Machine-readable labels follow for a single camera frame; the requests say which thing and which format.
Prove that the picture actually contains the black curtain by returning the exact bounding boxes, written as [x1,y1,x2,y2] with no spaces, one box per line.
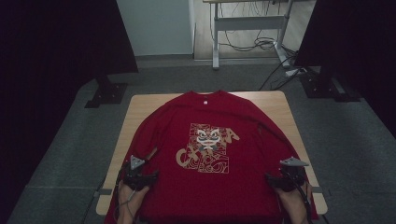
[0,0,139,218]
[293,0,396,139]

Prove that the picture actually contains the tangle of black floor cables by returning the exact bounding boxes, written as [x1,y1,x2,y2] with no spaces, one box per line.
[218,1,302,91]

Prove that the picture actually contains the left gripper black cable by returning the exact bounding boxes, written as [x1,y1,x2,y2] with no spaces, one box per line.
[112,161,138,224]

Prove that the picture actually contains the red printed t-shirt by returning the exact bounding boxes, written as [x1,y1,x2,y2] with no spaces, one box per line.
[104,90,319,224]

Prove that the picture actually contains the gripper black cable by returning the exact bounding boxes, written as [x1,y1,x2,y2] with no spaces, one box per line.
[288,172,315,224]
[112,161,138,224]

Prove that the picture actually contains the person's left hand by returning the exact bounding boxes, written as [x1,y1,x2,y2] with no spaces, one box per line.
[117,181,151,216]

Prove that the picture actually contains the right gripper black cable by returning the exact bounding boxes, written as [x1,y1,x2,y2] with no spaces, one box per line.
[288,172,315,224]

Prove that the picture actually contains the white desk frame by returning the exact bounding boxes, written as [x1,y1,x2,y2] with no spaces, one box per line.
[202,0,295,70]

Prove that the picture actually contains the black stand base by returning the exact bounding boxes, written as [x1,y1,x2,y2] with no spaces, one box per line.
[299,65,362,104]
[84,74,129,109]

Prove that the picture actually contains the white power strip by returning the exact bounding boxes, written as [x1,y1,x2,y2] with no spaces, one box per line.
[285,67,308,77]

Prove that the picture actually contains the person's right hand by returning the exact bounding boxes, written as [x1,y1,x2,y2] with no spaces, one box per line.
[275,181,313,214]

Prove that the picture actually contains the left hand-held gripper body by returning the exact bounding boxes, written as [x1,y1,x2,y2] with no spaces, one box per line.
[121,154,148,191]

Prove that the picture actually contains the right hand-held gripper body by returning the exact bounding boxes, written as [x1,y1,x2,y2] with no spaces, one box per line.
[277,156,310,192]

